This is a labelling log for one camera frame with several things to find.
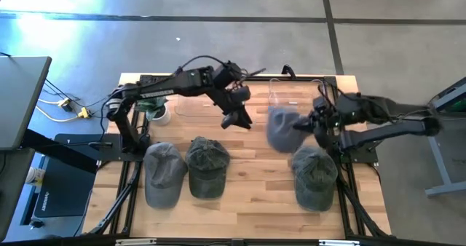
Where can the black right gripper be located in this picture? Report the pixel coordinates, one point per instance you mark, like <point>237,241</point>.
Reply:
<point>325,118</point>

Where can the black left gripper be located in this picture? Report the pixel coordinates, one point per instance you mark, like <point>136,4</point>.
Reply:
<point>234,98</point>

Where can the blue-grey baseball cap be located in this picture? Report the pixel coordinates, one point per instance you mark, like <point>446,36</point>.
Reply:
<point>282,131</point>

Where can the dark green baseball cap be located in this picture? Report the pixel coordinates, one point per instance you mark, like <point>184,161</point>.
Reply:
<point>207,169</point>
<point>315,180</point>

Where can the grey baseball cap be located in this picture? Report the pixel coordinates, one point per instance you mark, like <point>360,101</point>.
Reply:
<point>164,177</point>

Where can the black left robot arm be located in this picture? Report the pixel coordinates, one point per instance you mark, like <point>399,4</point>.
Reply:
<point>164,87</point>

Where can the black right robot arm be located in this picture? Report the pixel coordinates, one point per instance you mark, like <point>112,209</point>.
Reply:
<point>386,129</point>

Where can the clear plastic bin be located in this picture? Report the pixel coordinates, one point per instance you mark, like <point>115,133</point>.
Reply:
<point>291,93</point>
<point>193,107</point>

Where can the green plant in white pot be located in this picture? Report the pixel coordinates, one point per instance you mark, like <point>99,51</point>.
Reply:
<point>157,109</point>

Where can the black clamp lever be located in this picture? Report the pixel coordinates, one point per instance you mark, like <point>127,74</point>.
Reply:
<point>100,144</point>

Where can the grey metal stand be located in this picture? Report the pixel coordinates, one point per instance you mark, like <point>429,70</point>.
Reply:
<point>438,166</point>

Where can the black desk support beam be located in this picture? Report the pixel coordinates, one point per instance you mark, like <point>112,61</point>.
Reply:
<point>54,149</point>

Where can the white cup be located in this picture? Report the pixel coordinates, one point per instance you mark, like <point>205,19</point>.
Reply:
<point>34,176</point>

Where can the grey desk top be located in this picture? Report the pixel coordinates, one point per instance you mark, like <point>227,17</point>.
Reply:
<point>22,100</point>

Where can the small black knob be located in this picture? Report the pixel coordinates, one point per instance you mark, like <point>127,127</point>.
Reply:
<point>36,223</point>

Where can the dark grey desk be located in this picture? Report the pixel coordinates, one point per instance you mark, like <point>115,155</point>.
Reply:
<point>11,187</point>

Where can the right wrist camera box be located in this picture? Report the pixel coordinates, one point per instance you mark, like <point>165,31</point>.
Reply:
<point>320,103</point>

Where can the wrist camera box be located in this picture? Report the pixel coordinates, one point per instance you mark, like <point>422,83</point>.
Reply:
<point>320,103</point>
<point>225,73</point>

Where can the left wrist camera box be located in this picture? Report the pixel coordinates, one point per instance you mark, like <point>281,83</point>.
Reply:
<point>225,73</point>

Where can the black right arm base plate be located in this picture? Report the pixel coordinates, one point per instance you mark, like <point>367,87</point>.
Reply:
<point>367,155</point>

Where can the silver metal bracket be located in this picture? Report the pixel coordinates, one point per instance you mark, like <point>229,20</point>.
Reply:
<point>338,243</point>
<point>135,242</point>

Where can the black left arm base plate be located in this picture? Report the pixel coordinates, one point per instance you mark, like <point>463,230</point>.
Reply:
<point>109,153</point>

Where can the black aluminium table frame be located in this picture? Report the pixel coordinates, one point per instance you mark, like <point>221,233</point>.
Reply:
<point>127,220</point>

